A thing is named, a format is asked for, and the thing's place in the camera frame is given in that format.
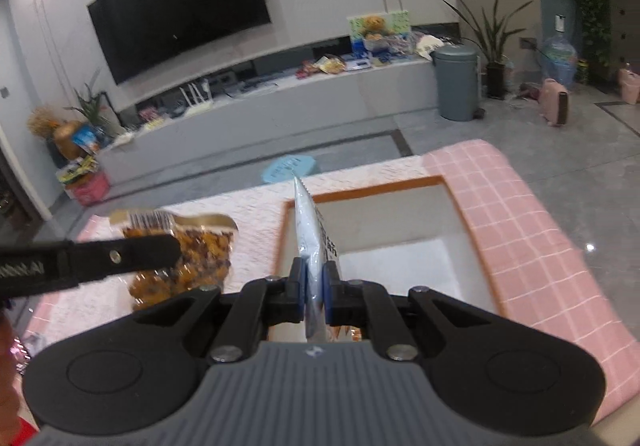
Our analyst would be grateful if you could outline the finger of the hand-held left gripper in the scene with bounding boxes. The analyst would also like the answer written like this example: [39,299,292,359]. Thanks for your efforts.
[60,233,182,284]

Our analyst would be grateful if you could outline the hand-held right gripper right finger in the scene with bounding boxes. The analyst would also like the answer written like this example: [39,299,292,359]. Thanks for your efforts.
[322,261,494,363]

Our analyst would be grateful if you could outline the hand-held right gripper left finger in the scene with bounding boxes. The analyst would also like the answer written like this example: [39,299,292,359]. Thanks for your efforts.
[131,257,307,366]

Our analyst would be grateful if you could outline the white candy packet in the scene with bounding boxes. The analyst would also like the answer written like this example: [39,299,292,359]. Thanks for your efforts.
[292,176,346,344]

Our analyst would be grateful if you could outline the peanut snack packet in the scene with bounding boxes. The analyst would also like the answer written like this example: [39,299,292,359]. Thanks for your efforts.
[107,208,240,313]

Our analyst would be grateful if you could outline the orange cardboard box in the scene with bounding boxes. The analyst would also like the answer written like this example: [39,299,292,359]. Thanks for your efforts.
[274,176,506,344]

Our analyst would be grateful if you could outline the pink storage box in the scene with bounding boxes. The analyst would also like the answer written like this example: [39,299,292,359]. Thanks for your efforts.
[67,171,112,207]

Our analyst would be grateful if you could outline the yellow black packets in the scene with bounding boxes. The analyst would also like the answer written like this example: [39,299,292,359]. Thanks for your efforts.
[57,153,98,187]

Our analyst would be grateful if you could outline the light blue plastic stool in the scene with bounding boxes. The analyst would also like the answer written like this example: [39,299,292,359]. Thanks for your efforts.
[261,153,320,185]

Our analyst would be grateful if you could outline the blue snack bag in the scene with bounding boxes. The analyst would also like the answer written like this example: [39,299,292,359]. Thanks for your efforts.
[72,123,108,157]

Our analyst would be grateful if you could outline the golden vase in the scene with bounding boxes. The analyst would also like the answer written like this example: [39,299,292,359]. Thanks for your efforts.
[52,121,86,162]

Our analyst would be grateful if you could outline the dried flower bouquet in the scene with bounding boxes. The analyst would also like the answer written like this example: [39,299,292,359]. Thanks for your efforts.
[27,106,61,139]

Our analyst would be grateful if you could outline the white router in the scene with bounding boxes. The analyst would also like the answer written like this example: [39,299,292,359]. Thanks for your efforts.
[179,80,213,117]

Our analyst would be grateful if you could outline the white marble tv console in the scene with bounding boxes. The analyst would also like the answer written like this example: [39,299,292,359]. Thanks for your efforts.
[97,58,441,187]

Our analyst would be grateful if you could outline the yellow snack bag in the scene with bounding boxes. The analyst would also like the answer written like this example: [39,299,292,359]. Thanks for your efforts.
[317,55,347,75]

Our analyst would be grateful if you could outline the grey trash bin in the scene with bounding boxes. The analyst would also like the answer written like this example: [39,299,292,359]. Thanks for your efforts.
[431,44,480,122]

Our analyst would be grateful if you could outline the black television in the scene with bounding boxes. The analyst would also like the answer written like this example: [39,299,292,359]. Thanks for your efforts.
[86,0,273,87]

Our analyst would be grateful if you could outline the clear plastic bag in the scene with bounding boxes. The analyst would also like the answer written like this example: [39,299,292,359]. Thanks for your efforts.
[387,31,418,57]

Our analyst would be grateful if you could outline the white round device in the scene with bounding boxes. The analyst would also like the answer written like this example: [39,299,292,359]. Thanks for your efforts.
[416,36,443,59]

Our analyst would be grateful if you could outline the long-leaf plant in black pot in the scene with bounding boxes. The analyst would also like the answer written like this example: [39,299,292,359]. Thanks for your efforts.
[442,0,535,100]

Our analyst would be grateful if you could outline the brown teddy bear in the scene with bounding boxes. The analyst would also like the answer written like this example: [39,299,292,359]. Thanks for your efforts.
[362,15,388,38]

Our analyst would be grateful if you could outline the green picture board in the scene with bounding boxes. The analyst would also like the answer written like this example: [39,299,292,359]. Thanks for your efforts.
[346,8,412,39]

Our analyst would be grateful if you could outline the pink heater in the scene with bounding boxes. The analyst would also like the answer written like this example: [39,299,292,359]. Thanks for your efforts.
[537,77,571,128]

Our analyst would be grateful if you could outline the blue water bottle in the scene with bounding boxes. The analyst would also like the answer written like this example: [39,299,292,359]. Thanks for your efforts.
[541,32,579,89]

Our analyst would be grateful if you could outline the beige sofa seat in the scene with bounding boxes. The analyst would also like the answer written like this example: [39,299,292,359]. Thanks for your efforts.
[592,406,640,446]

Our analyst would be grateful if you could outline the pink bucket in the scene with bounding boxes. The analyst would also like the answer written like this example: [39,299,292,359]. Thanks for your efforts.
[617,66,640,106]

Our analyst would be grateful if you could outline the grey cabinet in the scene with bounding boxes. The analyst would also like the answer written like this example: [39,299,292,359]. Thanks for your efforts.
[602,0,640,94]

